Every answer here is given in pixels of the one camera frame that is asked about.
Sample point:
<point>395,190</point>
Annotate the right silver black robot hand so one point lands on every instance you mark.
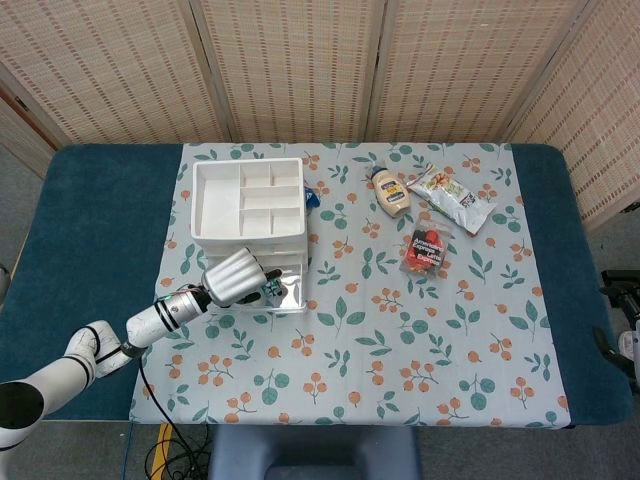
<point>631,360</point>

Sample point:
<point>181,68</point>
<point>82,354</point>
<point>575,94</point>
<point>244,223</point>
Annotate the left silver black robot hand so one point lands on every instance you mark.
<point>232,277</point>

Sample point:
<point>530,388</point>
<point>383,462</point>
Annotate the clear drawer with small parts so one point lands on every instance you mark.
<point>292,295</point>

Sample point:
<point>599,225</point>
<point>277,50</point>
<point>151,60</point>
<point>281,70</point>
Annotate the blue robot base seat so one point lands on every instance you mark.
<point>310,450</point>

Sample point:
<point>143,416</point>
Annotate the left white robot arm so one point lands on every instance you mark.
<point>150,320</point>

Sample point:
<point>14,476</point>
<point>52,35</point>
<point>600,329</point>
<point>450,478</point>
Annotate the clear drawer under tray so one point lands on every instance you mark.
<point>280,243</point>

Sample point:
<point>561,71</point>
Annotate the clear bag of coffee capsules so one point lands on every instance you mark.
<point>426,250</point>

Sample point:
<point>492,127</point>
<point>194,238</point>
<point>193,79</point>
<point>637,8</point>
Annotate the black floor equipment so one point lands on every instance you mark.
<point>622,277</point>

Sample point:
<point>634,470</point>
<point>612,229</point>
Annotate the blue crumpled wrapper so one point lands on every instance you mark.
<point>312,197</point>

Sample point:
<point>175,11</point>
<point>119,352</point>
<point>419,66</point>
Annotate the teal padded table cover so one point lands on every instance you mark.
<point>95,240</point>

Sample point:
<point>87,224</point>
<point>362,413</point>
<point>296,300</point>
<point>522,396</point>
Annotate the floral leaf berry tablecloth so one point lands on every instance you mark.
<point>375,340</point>

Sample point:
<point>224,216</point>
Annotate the cream mayonnaise squeeze bottle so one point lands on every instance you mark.
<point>392,192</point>

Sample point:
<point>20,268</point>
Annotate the woven bamboo folding screen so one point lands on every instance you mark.
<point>300,65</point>

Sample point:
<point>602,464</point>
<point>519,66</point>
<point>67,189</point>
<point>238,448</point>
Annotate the silver snack bag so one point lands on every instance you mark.
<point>455,200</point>

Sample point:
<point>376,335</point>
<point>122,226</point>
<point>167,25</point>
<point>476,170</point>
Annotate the white plastic drawer organizer frame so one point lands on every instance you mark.
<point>220,200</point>

